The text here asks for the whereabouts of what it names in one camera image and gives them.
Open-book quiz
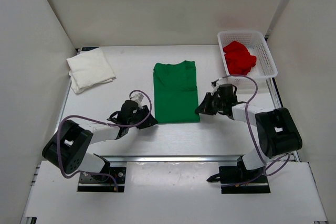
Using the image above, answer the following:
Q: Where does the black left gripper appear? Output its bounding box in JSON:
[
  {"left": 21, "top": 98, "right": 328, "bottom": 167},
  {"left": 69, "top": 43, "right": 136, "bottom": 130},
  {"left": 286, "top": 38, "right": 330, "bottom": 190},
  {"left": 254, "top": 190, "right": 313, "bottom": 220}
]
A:
[{"left": 128, "top": 104, "right": 159, "bottom": 129}]

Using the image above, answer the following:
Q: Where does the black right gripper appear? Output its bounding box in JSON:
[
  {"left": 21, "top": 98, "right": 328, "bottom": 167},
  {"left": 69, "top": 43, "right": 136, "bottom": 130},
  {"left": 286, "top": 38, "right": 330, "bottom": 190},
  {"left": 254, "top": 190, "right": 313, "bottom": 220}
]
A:
[{"left": 195, "top": 93, "right": 226, "bottom": 116}]

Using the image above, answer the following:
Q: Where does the green t shirt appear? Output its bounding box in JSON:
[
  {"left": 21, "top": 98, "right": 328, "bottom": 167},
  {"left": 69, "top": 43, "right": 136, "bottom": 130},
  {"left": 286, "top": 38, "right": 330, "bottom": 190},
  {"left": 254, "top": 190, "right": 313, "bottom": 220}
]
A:
[{"left": 153, "top": 60, "right": 200, "bottom": 124}]

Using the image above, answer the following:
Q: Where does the white t shirt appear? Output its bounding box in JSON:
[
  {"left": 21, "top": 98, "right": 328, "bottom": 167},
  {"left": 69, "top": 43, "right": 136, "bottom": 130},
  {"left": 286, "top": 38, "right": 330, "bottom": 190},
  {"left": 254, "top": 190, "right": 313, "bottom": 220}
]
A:
[{"left": 67, "top": 47, "right": 116, "bottom": 94}]

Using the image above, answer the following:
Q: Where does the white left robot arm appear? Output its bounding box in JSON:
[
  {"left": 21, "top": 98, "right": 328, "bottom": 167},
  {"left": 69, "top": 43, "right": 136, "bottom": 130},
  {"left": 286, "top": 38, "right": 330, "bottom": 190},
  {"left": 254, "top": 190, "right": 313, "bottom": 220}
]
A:
[{"left": 42, "top": 99, "right": 158, "bottom": 182}]

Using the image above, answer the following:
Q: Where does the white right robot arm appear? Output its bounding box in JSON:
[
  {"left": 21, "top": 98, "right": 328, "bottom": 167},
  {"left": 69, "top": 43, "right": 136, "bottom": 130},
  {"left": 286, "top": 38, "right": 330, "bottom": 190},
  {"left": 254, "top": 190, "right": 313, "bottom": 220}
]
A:
[{"left": 195, "top": 83, "right": 302, "bottom": 182}]

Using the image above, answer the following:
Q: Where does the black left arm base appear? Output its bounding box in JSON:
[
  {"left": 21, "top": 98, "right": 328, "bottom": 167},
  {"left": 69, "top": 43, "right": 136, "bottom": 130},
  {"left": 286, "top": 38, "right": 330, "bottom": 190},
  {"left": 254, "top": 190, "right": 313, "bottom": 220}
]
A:
[{"left": 77, "top": 162, "right": 127, "bottom": 193}]

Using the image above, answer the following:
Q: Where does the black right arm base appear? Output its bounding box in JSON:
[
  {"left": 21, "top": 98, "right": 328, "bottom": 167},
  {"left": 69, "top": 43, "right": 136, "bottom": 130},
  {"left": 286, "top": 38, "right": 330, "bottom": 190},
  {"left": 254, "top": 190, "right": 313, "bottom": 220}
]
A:
[{"left": 206, "top": 159, "right": 271, "bottom": 194}]

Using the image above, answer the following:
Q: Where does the red t shirt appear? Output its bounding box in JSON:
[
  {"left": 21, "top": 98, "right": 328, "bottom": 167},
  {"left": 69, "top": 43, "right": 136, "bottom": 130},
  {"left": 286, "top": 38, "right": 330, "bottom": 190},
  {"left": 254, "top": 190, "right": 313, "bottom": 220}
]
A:
[{"left": 223, "top": 41, "right": 257, "bottom": 76}]

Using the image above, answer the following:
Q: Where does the white plastic basket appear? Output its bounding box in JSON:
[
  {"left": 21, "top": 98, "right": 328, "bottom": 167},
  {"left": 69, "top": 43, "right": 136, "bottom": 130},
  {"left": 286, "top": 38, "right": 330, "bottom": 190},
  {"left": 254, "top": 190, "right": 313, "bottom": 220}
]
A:
[{"left": 217, "top": 30, "right": 278, "bottom": 89}]

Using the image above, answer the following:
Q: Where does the aluminium front rail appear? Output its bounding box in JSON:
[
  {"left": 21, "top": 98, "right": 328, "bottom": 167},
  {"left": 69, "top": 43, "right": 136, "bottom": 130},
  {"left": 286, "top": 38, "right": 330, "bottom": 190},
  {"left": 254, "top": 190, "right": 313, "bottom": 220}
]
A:
[{"left": 47, "top": 154, "right": 297, "bottom": 167}]

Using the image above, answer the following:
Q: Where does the aluminium rail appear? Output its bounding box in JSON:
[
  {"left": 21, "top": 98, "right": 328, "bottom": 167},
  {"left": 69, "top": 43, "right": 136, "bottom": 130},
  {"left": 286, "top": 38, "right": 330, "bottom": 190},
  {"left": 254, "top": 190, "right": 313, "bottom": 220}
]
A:
[
  {"left": 265, "top": 35, "right": 300, "bottom": 162},
  {"left": 47, "top": 154, "right": 297, "bottom": 167}
]

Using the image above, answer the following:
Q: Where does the aluminium right side rail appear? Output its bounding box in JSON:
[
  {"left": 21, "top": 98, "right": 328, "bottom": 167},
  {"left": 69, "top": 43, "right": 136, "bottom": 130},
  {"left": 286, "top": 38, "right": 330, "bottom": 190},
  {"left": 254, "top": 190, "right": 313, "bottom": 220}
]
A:
[{"left": 265, "top": 35, "right": 300, "bottom": 162}]

